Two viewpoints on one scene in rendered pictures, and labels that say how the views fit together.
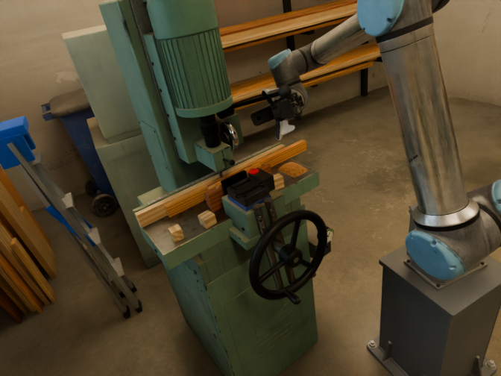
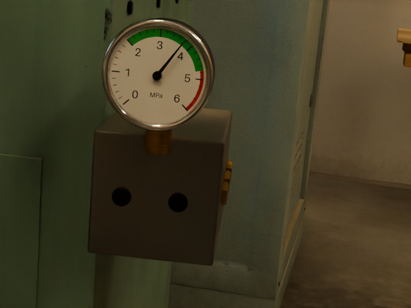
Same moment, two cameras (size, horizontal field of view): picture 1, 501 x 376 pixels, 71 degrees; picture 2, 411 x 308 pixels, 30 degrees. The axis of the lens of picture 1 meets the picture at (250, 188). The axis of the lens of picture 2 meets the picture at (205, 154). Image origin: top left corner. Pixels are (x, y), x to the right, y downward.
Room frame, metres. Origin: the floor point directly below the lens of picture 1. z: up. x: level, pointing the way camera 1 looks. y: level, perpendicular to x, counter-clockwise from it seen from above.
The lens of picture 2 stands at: (0.65, -0.50, 0.72)
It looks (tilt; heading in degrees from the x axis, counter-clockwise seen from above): 13 degrees down; 33
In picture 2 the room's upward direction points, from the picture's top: 5 degrees clockwise
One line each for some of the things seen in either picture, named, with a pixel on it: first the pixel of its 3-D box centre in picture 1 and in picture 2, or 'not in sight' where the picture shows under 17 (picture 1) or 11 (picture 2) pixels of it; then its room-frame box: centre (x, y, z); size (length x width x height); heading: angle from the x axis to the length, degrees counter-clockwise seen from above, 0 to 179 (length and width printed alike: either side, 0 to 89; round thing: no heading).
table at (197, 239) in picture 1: (241, 208); not in sight; (0.96, 0.04, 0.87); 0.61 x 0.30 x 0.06; 120
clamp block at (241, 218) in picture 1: (253, 207); not in sight; (0.89, 0.00, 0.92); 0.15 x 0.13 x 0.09; 120
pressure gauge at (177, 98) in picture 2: (324, 236); (159, 87); (1.00, -0.24, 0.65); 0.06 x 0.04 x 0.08; 120
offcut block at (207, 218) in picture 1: (207, 219); not in sight; (0.87, 0.15, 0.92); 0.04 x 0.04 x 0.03; 34
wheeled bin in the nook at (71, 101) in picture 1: (106, 148); not in sight; (2.79, 1.12, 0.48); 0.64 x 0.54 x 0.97; 114
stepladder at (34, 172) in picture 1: (75, 230); not in sight; (1.48, 0.90, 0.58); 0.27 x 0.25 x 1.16; 112
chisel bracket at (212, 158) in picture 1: (214, 154); not in sight; (1.08, 0.10, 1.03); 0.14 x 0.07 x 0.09; 30
